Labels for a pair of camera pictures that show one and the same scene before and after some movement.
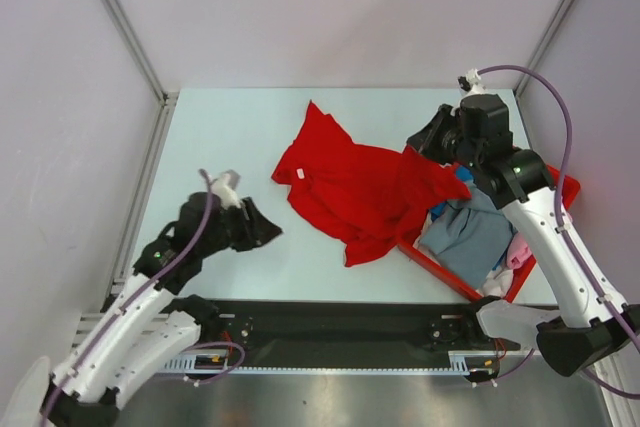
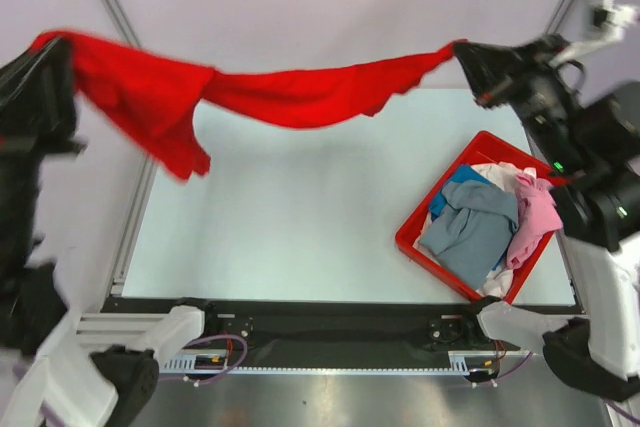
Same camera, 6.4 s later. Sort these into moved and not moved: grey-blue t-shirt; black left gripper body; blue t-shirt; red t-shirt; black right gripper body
Moved: black right gripper body; black left gripper body; red t-shirt
Not moved: blue t-shirt; grey-blue t-shirt
